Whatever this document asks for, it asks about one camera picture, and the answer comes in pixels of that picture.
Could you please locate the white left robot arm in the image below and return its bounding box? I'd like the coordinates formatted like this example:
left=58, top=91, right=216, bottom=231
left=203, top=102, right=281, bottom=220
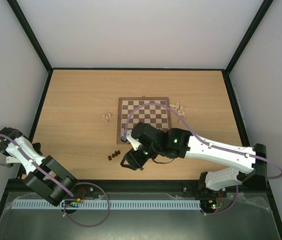
left=0, top=127, right=78, bottom=206

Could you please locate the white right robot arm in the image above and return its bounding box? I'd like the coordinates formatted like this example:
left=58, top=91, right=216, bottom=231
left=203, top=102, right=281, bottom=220
left=120, top=122, right=268, bottom=196

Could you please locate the dark chess pieces left cluster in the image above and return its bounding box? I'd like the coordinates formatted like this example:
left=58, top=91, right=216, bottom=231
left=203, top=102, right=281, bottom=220
left=108, top=150, right=121, bottom=161

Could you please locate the wooden chess board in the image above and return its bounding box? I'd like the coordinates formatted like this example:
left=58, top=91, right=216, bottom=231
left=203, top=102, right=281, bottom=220
left=116, top=96, right=172, bottom=144

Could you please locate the light chess pieces right pile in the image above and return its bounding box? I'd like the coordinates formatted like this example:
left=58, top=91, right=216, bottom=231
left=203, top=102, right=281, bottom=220
left=169, top=102, right=186, bottom=118

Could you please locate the light chess pieces pile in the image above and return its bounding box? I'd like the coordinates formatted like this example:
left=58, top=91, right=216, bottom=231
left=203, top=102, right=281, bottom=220
left=169, top=102, right=186, bottom=118
left=102, top=109, right=112, bottom=123

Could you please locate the light chess pieces left pile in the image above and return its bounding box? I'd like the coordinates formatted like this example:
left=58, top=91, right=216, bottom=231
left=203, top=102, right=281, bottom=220
left=102, top=109, right=112, bottom=123

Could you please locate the light blue cable duct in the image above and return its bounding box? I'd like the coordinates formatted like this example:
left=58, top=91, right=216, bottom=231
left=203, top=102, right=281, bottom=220
left=11, top=199, right=201, bottom=211

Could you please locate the black enclosure frame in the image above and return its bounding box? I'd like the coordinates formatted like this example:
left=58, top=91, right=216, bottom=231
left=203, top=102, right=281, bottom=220
left=0, top=0, right=282, bottom=240

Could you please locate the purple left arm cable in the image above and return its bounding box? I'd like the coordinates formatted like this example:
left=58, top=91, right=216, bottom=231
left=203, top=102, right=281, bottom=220
left=0, top=133, right=111, bottom=228

